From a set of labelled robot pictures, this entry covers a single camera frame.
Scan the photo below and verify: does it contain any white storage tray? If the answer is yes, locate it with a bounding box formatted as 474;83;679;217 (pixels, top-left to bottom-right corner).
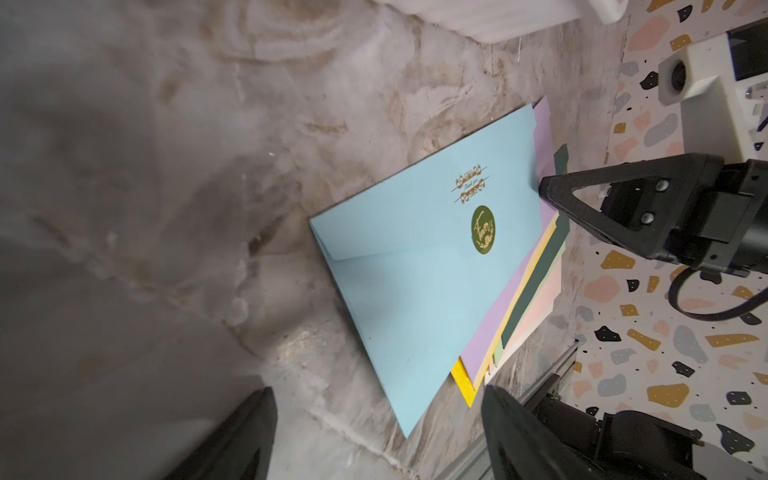
381;0;628;44

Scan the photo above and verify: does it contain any pale yellow envelope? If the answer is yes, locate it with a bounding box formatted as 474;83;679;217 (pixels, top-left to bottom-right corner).
472;209;560;391

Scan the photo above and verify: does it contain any dark green envelope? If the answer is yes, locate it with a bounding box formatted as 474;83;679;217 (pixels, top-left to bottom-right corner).
500;143;571;349

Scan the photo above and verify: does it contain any light blue envelope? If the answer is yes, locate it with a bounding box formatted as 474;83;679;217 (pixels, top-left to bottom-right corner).
310;106;544;435

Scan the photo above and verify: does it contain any lilac envelope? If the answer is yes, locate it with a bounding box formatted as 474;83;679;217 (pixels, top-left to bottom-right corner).
460;96;558;392

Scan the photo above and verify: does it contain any pink envelope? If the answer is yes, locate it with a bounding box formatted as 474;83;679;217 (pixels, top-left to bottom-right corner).
484;255;562;385

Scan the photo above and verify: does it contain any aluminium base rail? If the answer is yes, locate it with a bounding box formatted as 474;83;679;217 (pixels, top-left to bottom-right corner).
438;341;580;479

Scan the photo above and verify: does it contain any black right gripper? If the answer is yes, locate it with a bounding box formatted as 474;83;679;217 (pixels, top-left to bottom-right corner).
539;153;767;276

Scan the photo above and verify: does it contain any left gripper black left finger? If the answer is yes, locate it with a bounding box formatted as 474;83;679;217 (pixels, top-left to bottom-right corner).
166;387;278;480

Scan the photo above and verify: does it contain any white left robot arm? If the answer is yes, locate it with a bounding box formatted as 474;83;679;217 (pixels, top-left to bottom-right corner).
167;386;767;479

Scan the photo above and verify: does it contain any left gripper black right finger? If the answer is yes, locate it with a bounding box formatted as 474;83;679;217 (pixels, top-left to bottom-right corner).
481;386;600;480

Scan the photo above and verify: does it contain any bright yellow envelope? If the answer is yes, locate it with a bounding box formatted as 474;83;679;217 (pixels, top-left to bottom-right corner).
451;358;477;408

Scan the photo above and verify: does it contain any mint green envelope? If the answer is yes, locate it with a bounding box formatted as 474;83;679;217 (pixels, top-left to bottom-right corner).
493;246;565;369

